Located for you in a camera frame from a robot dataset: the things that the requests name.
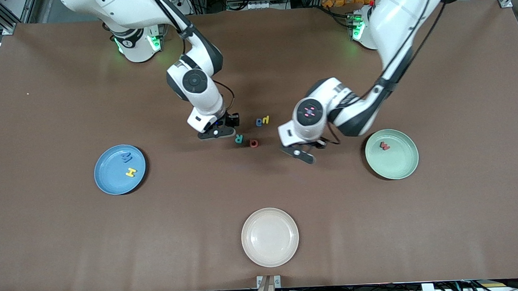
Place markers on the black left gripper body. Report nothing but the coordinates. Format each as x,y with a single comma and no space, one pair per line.
319,143

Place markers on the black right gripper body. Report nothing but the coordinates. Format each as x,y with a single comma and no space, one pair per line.
228,119

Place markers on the green foam letter R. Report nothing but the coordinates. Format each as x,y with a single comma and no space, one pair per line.
238,139

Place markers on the blue foam letter a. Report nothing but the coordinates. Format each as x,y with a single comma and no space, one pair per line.
259,122

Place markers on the pink foam letter Q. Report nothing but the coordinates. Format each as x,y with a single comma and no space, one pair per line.
251,144

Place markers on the yellow foam letter n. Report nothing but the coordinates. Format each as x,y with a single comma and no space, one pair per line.
265,119

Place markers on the red foam letter w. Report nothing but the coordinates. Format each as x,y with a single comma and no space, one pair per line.
385,145

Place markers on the blue foam uppercase M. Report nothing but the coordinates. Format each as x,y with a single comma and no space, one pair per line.
126,157

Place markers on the yellow foam letter H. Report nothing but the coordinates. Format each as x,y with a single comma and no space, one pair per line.
130,172

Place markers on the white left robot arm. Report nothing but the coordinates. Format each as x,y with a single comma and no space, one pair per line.
393,17

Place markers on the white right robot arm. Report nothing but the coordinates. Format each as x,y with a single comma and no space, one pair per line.
117,7

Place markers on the green plate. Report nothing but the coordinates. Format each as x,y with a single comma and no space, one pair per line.
400,165

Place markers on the beige plate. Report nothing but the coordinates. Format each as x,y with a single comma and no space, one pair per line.
269,237

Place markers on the blue plate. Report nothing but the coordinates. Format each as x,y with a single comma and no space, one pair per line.
112,178

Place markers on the table cover mat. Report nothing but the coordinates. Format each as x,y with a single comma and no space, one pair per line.
260,184

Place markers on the white paper tag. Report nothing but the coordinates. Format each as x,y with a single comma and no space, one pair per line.
428,289

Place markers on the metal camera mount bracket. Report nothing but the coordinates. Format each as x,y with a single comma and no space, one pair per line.
269,289

